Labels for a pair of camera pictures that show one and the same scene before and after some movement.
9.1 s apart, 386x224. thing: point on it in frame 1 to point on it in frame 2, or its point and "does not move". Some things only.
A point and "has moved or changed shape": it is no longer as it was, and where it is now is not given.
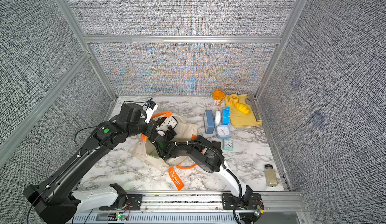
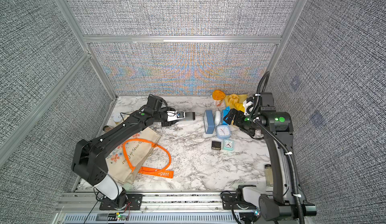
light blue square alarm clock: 223,131 does not move
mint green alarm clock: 228,144 does not move
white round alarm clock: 217,118 does not move
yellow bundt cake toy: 233,98 does not move
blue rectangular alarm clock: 209,122 does not move
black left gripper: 152,125 to 168,123
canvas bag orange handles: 146,151 to 125,162
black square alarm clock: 164,122 has moved or changed shape
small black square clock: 216,144 does not move
